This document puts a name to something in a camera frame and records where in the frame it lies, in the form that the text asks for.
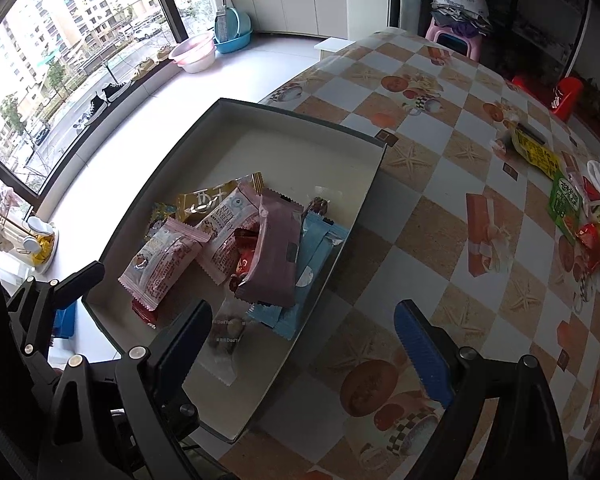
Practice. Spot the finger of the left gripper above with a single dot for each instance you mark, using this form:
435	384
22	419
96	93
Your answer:
44	311

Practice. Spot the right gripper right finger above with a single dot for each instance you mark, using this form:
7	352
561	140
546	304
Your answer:
525	441

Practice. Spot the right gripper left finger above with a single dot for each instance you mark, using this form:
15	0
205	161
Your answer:
112	418

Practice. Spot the pink printed snack bag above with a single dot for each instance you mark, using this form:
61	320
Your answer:
157	266

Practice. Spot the gold blue snack packet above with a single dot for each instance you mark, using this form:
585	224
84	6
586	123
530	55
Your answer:
159	213

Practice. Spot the plain pink snack packet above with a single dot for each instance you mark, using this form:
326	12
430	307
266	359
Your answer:
271	278

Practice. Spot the light blue snack packet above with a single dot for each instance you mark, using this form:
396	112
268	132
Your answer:
320	244

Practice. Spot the clear candy wrapper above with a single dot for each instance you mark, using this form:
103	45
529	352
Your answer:
228	326

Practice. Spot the brown gold snack packet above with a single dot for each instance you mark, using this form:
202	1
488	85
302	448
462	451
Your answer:
194	206

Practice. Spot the red snack packet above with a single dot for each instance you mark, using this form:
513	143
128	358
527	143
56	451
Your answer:
588	237

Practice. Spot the small red candy packet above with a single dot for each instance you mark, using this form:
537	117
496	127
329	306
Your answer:
245	242

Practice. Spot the green snack packet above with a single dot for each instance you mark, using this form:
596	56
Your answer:
565	207

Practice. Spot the yellow snack packet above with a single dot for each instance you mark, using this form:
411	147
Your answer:
534	152

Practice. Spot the pink plastic basin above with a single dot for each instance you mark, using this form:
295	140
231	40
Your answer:
196	54

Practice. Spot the blue plastic basin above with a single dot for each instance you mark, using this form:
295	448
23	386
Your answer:
232	30

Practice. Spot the pink plastic stool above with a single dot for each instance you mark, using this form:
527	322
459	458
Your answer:
450	37

